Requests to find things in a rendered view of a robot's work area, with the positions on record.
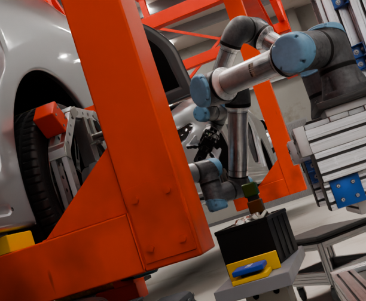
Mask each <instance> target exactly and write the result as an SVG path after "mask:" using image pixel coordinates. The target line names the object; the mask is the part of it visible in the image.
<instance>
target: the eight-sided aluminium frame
mask: <svg viewBox="0 0 366 301"><path fill-rule="evenodd" d="M61 111H62V112H63V113H64V115H65V116H66V117H67V119H68V123H67V127H66V132H64V133H62V134H59V135H56V136H54V137H51V140H50V145H49V147H48V155H49V162H50V163H51V166H52V168H53V172H54V175H55V178H56V182H57V185H58V188H59V192H60V195H61V197H62V201H63V205H64V208H65V209H64V211H65V210H66V209H67V207H68V206H69V204H70V203H71V201H72V196H71V192H70V190H69V186H68V183H67V180H66V176H65V172H64V170H63V167H62V163H63V165H64V167H65V171H66V175H67V177H68V180H69V184H70V187H71V191H72V194H73V197H75V195H76V194H77V192H78V191H79V189H80V187H81V185H80V182H79V180H78V176H77V172H76V169H75V166H74V162H73V160H72V157H71V144H72V137H73V133H74V125H75V120H81V118H82V117H86V119H87V120H88V119H89V118H92V119H93V122H94V125H95V126H96V128H97V129H98V130H99V131H102V129H101V127H100V124H99V120H98V117H97V114H96V112H95V111H93V110H86V109H80V108H77V107H75V106H74V107H72V106H70V107H67V108H65V109H62V110H61ZM97 146H98V147H99V149H100V150H101V152H102V153H104V151H105V150H106V148H107V146H106V143H105V142H104V141H102V144H100V145H97Z"/></svg>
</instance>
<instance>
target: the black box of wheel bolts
mask: <svg viewBox="0 0 366 301"><path fill-rule="evenodd" d="M214 235H215V236H216V238H217V241H218V244H219V247H220V250H221V253H222V256H223V259H224V262H225V266H226V265H228V264H231V263H234V262H238V261H241V260H244V259H248V258H250V257H254V256H258V255H261V254H264V253H268V252H270V251H274V250H276V252H277V255H278V258H279V261H280V264H281V263H282V262H284V261H285V260H286V259H287V258H288V257H289V256H291V255H292V254H293V253H295V252H296V251H297V250H298V246H297V243H296V240H295V237H294V234H293V232H292V229H291V225H290V223H289V220H288V216H287V214H286V208H281V209H279V210H275V211H272V212H268V211H267V210H264V211H263V212H262V214H261V215H260V213H259V212H256V213H253V214H251V215H248V216H246V217H243V218H241V219H237V220H236V221H235V224H233V225H231V226H228V227H226V228H224V229H221V230H219V231H217V232H215V233H214ZM226 268H227V267H226ZM227 271H228V270H227ZM228 275H229V274H228ZM229 277H230V276H229Z"/></svg>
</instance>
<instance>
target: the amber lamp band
mask: <svg viewBox="0 0 366 301"><path fill-rule="evenodd" d="M247 205H248V208H249V212H250V214H253V213H256V212H259V213H262V212H263V211H264V210H265V206H264V203H263V200H262V198H258V199H255V200H253V201H249V202H247Z"/></svg>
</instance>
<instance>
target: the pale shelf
mask: <svg viewBox="0 0 366 301"><path fill-rule="evenodd" d="M305 255H306V254H305V252H304V249H303V246H302V245H301V246H298V250H297V251H296V252H295V253H293V254H292V255H291V256H289V257H288V258H287V259H286V260H285V261H284V262H282V263H281V268H277V269H274V270H272V271H271V273H270V274H269V276H268V277H265V278H262V279H258V280H255V281H251V282H247V283H244V284H241V285H237V286H234V287H233V285H232V281H231V279H230V278H229V279H228V280H227V281H226V282H225V283H224V284H223V285H222V286H220V288H219V289H217V291H216V292H214V296H215V300H216V301H237V300H241V299H245V298H248V297H252V296H256V295H258V294H262V293H266V292H269V291H273V290H277V289H279V288H283V287H287V286H290V285H292V284H293V282H294V280H295V277H296V276H297V274H298V271H299V269H300V266H301V264H302V262H303V260H304V258H305Z"/></svg>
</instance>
